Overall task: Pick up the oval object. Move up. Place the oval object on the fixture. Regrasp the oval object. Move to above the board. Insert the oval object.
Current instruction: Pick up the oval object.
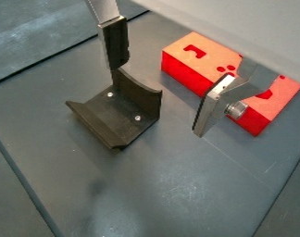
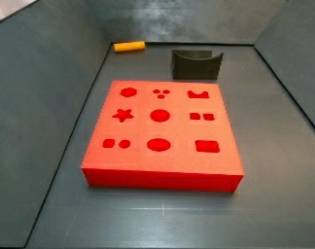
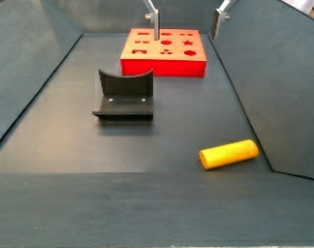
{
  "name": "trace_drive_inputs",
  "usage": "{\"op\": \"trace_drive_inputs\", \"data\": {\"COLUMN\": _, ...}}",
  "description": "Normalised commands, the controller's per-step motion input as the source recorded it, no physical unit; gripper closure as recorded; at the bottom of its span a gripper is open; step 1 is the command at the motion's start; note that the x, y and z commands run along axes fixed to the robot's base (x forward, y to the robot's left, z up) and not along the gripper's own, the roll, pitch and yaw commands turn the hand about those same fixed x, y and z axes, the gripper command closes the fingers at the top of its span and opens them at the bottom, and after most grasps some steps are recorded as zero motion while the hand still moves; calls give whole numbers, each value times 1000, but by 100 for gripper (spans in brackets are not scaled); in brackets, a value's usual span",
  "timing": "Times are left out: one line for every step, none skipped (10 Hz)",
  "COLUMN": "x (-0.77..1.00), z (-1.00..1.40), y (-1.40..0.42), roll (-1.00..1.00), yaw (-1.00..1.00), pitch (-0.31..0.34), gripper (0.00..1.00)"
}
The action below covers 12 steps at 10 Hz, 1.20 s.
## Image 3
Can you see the yellow oval cylinder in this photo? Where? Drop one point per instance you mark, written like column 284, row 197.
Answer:
column 229, row 154

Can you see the black curved fixture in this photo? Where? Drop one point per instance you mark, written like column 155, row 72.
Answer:
column 127, row 95

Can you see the red foam shape block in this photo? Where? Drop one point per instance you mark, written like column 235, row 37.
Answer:
column 175, row 56

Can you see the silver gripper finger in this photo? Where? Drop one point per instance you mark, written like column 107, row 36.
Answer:
column 222, row 16
column 154, row 17

